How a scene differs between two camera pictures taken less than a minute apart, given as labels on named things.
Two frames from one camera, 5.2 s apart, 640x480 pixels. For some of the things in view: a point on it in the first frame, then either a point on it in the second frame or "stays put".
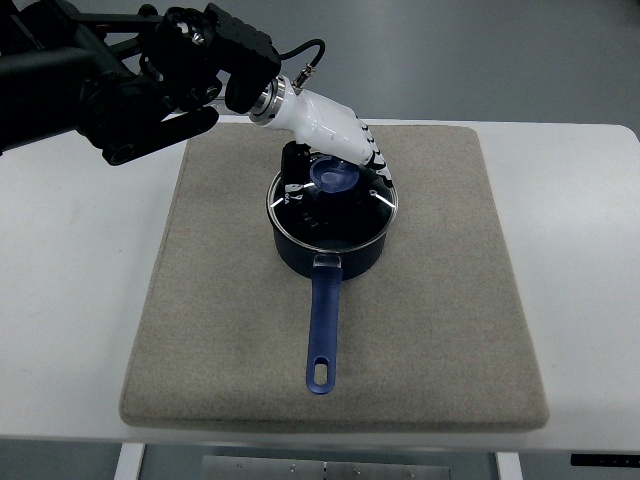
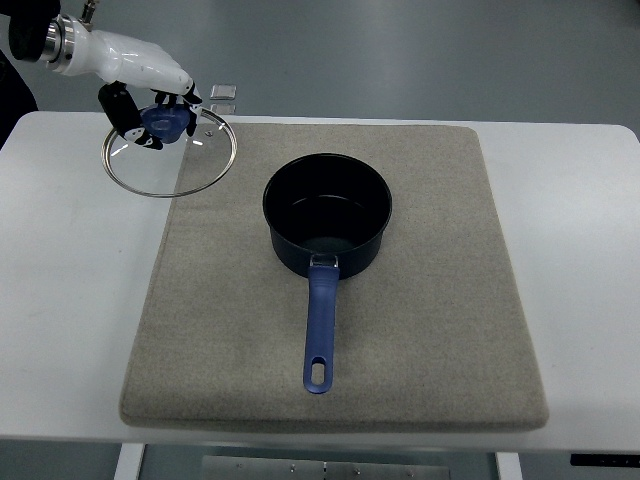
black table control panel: [606, 460] stays put
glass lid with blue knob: [344, 205] to [184, 163]
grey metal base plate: [258, 468] stays put
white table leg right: [509, 466] stays put
